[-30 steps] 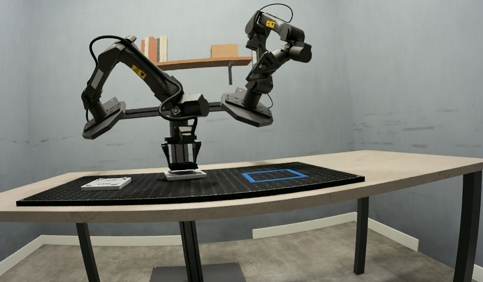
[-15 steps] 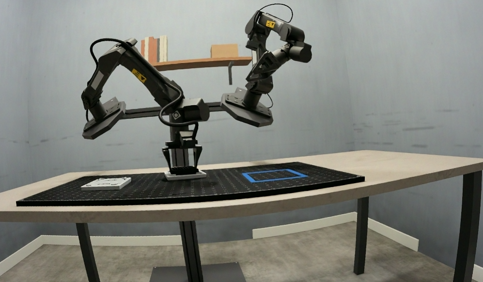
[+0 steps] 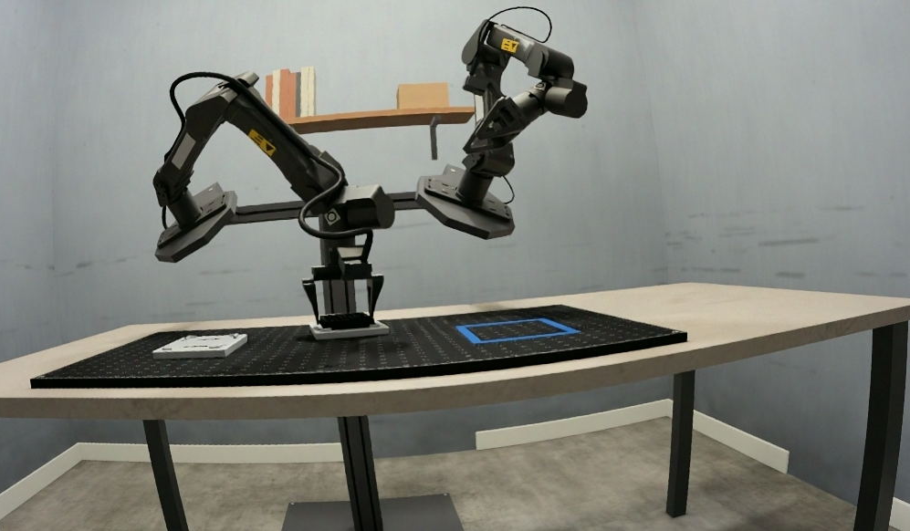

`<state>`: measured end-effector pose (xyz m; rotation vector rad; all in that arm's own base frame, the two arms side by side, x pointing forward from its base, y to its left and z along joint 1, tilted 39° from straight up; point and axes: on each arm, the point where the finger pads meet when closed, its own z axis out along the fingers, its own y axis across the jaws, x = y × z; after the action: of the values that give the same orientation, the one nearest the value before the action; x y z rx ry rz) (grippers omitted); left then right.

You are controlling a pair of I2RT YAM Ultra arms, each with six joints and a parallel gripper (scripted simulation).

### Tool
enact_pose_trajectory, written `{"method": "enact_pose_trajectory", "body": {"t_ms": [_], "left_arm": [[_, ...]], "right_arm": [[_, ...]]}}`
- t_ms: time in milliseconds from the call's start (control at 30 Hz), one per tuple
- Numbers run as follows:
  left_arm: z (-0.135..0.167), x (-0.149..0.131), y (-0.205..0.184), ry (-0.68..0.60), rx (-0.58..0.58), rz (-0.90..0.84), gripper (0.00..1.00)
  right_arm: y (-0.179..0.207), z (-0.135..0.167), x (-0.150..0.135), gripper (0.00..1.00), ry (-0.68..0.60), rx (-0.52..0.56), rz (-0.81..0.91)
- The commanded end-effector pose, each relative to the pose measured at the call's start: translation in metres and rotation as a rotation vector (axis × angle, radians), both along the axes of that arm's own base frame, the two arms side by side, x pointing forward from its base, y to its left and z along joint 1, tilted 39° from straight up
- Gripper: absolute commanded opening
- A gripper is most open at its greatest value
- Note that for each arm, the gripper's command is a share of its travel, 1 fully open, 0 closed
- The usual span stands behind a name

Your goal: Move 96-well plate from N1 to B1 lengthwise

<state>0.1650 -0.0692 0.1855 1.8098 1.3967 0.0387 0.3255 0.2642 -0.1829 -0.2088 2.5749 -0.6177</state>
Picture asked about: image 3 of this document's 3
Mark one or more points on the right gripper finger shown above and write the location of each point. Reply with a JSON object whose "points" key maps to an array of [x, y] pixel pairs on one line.
{"points": [[373, 293], [312, 295]]}

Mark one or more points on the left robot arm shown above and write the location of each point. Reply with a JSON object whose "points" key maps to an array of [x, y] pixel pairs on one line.
{"points": [[566, 98]]}

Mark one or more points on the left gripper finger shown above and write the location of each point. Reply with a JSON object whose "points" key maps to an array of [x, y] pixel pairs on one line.
{"points": [[496, 142], [508, 117]]}

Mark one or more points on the blue rectangular tape outline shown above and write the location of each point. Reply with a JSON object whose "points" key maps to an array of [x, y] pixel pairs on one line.
{"points": [[474, 339]]}

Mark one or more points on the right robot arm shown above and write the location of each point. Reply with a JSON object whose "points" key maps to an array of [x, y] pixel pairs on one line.
{"points": [[367, 206]]}

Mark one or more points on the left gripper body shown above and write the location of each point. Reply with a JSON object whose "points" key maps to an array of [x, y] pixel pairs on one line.
{"points": [[522, 101]]}

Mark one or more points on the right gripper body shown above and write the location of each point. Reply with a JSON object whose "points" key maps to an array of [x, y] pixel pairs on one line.
{"points": [[347, 250]]}

